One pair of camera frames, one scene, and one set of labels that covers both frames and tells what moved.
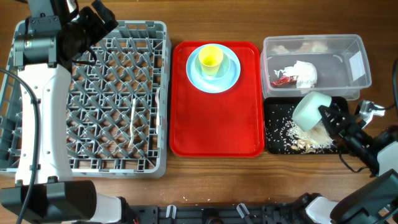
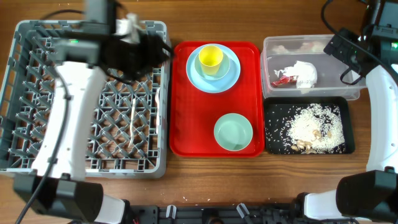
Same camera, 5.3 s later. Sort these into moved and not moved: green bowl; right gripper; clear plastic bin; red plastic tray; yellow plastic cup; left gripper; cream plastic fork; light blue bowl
Moved: green bowl; right gripper; left gripper
Not moved: cream plastic fork; light blue bowl; red plastic tray; clear plastic bin; yellow plastic cup
